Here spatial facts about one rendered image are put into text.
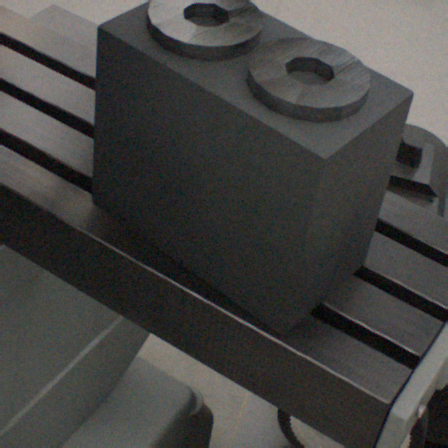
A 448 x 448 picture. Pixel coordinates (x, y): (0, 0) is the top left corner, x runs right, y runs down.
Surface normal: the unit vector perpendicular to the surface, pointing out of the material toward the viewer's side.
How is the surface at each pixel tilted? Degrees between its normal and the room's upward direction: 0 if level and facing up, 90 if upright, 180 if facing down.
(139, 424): 0
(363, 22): 0
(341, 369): 0
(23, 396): 90
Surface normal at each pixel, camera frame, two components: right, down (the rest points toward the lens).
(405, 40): 0.11, -0.73
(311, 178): -0.64, 0.47
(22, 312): 0.83, 0.44
